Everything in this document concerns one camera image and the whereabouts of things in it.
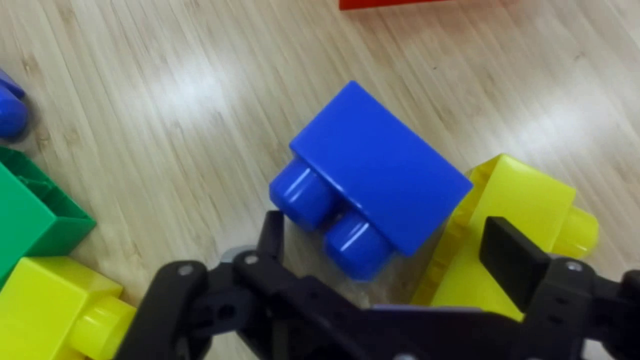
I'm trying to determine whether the yellow building block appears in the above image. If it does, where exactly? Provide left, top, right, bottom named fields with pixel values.
left=411, top=153, right=602, bottom=323
left=0, top=255, right=138, bottom=360

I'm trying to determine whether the green building block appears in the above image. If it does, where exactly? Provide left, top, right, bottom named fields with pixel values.
left=0, top=144, right=98, bottom=285

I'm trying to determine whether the square blue building block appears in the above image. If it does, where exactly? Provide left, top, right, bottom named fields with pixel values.
left=269, top=78, right=475, bottom=281

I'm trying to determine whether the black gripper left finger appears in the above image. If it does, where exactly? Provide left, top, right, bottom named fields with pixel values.
left=112, top=207, right=403, bottom=360

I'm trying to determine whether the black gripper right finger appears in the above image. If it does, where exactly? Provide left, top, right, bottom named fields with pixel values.
left=479, top=213, right=640, bottom=360

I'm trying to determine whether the large blue building block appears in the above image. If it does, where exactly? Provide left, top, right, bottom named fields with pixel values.
left=0, top=67, right=34, bottom=144

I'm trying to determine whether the red four-stud building block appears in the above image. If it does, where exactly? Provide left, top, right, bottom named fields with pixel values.
left=338, top=0, right=442, bottom=11

